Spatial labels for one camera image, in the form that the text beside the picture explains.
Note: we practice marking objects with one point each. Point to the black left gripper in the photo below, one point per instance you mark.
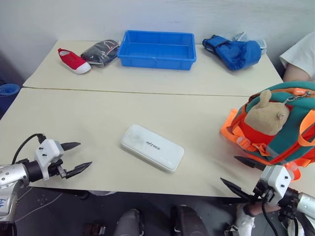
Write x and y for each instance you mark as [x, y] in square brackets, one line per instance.
[55, 168]

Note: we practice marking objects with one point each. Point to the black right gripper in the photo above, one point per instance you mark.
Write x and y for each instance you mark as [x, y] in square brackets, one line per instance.
[263, 194]

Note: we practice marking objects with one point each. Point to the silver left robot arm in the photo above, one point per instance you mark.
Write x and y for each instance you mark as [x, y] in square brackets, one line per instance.
[12, 173]

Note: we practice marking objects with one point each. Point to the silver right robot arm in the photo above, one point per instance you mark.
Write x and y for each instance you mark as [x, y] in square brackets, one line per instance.
[306, 204]

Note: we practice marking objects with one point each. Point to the green and orange backpack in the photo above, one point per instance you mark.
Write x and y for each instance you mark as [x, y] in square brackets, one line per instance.
[297, 137]

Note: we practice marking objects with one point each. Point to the white plastic case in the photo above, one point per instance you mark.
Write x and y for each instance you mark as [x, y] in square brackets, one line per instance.
[152, 147]

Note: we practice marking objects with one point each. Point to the white sneaker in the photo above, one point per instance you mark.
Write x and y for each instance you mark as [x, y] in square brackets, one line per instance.
[244, 222]

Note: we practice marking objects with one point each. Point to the tan plush toy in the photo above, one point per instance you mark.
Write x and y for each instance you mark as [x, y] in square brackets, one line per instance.
[264, 118]

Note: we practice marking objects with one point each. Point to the black rounded shape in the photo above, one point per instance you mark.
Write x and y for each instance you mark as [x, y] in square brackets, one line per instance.
[187, 222]

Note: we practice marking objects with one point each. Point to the grey rounded shape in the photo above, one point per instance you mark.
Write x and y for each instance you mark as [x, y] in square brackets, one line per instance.
[129, 223]

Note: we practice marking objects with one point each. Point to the blue rolled mat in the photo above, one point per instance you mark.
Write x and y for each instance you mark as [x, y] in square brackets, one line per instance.
[8, 94]

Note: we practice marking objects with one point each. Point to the red canvas shoe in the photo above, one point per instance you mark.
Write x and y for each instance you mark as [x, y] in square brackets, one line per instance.
[73, 61]

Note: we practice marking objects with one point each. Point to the black item in plastic bag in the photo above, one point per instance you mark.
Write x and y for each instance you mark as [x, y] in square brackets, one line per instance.
[101, 52]

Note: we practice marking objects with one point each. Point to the blue boxing glove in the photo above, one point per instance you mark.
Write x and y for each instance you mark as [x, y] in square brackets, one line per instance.
[236, 52]

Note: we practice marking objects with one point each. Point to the clear plastic bag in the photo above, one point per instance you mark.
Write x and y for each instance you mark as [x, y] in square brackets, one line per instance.
[262, 44]

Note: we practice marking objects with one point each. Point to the blue plastic tray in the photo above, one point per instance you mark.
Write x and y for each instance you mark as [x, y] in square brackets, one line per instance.
[157, 51]

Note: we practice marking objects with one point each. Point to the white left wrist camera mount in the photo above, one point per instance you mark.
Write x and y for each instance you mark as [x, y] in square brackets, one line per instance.
[48, 150]

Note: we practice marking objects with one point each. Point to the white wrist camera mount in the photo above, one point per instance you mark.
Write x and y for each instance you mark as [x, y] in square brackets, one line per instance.
[278, 180]
[48, 150]

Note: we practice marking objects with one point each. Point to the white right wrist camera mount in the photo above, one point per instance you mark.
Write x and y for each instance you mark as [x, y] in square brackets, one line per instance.
[278, 180]

